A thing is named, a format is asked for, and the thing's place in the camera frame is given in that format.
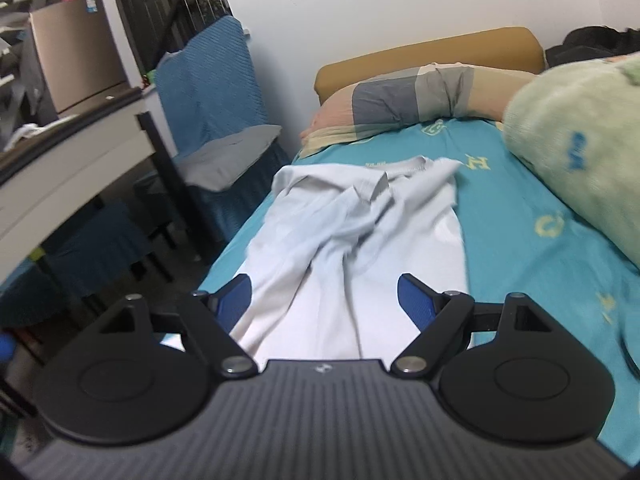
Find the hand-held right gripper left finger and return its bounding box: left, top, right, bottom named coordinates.
left=75, top=274, right=258, bottom=378

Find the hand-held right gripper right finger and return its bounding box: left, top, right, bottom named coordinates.
left=391, top=273, right=576, bottom=378

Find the white t-shirt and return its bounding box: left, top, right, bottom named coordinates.
left=227, top=156, right=471, bottom=361

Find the bed with teal sheet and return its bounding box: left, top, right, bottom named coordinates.
left=197, top=115, right=640, bottom=466

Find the blue covered chair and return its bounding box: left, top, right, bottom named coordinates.
left=155, top=15, right=301, bottom=261
left=40, top=200, right=173, bottom=306

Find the grey seat cushion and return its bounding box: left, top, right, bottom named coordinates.
left=177, top=125, right=283, bottom=192

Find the white desk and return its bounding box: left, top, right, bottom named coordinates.
left=0, top=87, right=176, bottom=286

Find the colour block pillow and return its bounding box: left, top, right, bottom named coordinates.
left=300, top=62, right=538, bottom=158

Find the white plastic bag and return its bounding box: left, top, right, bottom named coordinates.
left=4, top=122, right=47, bottom=152

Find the green printed fleece blanket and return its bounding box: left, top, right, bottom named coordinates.
left=501, top=52, right=640, bottom=273

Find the tan padded headboard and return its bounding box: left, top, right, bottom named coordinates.
left=315, top=26, right=546, bottom=106

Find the grey hanging cloth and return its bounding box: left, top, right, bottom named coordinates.
left=17, top=35, right=58, bottom=123

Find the beige refrigerator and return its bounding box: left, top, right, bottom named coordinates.
left=27, top=0, right=128, bottom=113

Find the window with dark grille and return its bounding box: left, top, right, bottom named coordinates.
left=105, top=0, right=236, bottom=78

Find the dark cloth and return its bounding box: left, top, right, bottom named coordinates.
left=545, top=25, right=640, bottom=68

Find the black cable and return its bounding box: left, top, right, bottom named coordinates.
left=620, top=330, right=640, bottom=382

